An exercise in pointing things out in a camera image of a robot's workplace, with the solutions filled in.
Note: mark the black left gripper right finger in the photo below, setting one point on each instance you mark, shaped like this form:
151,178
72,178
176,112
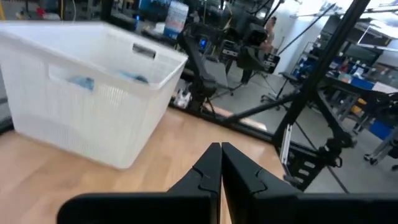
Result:
264,202

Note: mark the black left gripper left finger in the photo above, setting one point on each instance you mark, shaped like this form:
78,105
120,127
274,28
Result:
186,205

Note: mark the teal cloth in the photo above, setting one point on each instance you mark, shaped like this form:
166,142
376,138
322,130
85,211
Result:
135,77

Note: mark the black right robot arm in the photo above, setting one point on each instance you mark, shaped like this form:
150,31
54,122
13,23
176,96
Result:
202,84

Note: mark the person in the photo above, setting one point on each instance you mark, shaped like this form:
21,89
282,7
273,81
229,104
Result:
270,31

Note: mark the white and blue carton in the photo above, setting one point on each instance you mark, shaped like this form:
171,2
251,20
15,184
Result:
175,18

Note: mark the computer monitor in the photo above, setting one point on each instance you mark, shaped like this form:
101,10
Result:
152,4

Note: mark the white perforated plastic basket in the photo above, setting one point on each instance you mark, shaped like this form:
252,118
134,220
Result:
93,124

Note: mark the blue storage bin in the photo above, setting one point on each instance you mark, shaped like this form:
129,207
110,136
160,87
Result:
381,129

